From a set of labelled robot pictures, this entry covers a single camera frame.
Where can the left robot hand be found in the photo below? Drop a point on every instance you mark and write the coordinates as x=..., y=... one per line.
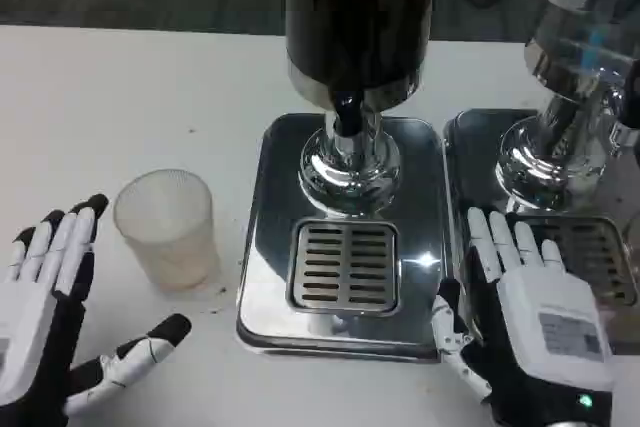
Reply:
x=40, y=292

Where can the steel drip grid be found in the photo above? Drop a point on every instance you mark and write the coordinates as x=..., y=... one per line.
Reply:
x=345, y=264
x=595, y=257

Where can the clear drink dispenser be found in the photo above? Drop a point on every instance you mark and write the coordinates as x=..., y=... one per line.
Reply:
x=570, y=77

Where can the clear ribbed glass cup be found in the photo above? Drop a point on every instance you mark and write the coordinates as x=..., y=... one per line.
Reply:
x=167, y=232

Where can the dark drink dispenser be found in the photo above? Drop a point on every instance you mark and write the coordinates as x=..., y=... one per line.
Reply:
x=357, y=47

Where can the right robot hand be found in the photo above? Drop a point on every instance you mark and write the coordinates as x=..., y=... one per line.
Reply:
x=545, y=327

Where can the black dispenser tap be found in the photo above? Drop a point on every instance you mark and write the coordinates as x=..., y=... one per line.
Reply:
x=346, y=114

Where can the steel drip tray base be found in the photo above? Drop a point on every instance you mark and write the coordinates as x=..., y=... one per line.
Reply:
x=345, y=267
x=615, y=227

